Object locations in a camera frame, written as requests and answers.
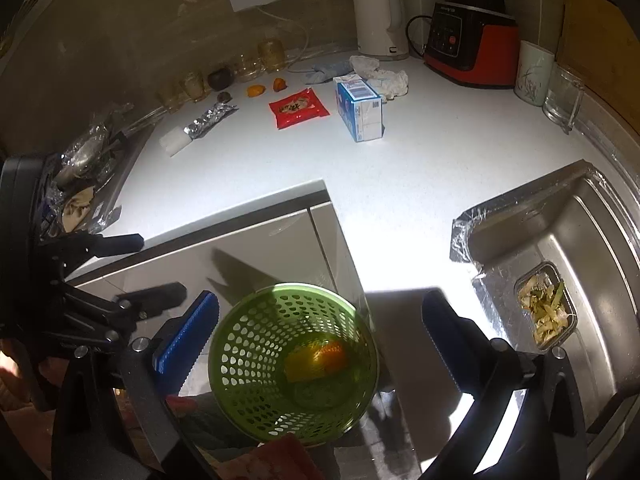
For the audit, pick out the clear glass mug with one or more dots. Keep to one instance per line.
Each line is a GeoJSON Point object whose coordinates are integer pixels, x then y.
{"type": "Point", "coordinates": [562, 97]}

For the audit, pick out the small dark shell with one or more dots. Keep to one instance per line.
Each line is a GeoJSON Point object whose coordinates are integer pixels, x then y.
{"type": "Point", "coordinates": [225, 97]}

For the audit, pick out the beige cloth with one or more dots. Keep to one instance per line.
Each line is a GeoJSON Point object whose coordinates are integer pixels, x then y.
{"type": "Point", "coordinates": [77, 210]}

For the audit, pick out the clear glass food container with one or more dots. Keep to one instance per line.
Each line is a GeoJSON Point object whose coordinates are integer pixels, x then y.
{"type": "Point", "coordinates": [522, 285]}

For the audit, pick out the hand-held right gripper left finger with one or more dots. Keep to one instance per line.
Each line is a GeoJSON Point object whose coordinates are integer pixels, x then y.
{"type": "Point", "coordinates": [187, 335]}

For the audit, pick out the blue white milk carton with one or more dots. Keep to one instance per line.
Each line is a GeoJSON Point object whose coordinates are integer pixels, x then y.
{"type": "Point", "coordinates": [360, 110]}

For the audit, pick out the small white block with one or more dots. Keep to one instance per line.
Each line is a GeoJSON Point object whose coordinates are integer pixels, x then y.
{"type": "Point", "coordinates": [175, 141]}

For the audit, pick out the vegetable peelings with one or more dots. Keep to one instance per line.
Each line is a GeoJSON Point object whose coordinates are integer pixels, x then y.
{"type": "Point", "coordinates": [545, 310]}

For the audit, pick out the white printed ceramic cup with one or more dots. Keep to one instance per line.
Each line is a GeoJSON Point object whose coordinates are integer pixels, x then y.
{"type": "Point", "coordinates": [534, 72]}

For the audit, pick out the orange peel piece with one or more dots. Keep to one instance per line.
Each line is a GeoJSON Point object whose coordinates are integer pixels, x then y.
{"type": "Point", "coordinates": [255, 91]}
{"type": "Point", "coordinates": [279, 84]}

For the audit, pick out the red black blender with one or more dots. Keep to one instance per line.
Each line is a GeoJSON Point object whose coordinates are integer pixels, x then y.
{"type": "Point", "coordinates": [480, 55]}

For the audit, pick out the red snack packet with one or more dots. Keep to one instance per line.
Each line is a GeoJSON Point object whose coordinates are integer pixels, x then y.
{"type": "Point", "coordinates": [299, 109]}

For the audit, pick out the silver foil packet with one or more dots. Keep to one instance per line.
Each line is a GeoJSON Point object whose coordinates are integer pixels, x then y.
{"type": "Point", "coordinates": [210, 119]}

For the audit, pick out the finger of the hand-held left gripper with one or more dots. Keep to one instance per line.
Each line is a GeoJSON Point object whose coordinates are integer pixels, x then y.
{"type": "Point", "coordinates": [115, 244]}
{"type": "Point", "coordinates": [155, 297]}

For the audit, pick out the wooden cutting board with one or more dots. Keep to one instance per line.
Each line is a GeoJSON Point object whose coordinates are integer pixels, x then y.
{"type": "Point", "coordinates": [600, 35]}

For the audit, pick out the clear plastic wrap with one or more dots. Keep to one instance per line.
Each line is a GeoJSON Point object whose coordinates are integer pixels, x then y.
{"type": "Point", "coordinates": [85, 155]}

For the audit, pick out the dark round jar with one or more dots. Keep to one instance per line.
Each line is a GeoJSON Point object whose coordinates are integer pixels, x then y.
{"type": "Point", "coordinates": [220, 78]}

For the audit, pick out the stainless steel sink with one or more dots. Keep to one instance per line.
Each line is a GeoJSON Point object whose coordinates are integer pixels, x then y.
{"type": "Point", "coordinates": [550, 240]}

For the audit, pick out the yellow orange wrapper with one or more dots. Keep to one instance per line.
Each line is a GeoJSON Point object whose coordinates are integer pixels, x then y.
{"type": "Point", "coordinates": [320, 360]}

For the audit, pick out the white electric kettle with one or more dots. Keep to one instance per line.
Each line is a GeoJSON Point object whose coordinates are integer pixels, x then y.
{"type": "Point", "coordinates": [372, 15]}

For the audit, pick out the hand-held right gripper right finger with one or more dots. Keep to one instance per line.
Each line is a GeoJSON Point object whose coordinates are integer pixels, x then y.
{"type": "Point", "coordinates": [450, 345]}

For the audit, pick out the blue grey cloth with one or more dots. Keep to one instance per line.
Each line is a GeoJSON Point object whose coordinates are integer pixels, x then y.
{"type": "Point", "coordinates": [325, 72]}

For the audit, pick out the green perforated plastic basket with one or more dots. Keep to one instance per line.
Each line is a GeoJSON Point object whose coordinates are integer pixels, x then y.
{"type": "Point", "coordinates": [240, 340]}

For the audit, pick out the large amber glass jar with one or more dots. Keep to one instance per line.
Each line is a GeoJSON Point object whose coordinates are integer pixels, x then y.
{"type": "Point", "coordinates": [272, 55]}

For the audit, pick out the white tissue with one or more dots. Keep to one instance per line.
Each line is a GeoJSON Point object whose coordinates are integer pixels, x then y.
{"type": "Point", "coordinates": [395, 84]}
{"type": "Point", "coordinates": [364, 65]}

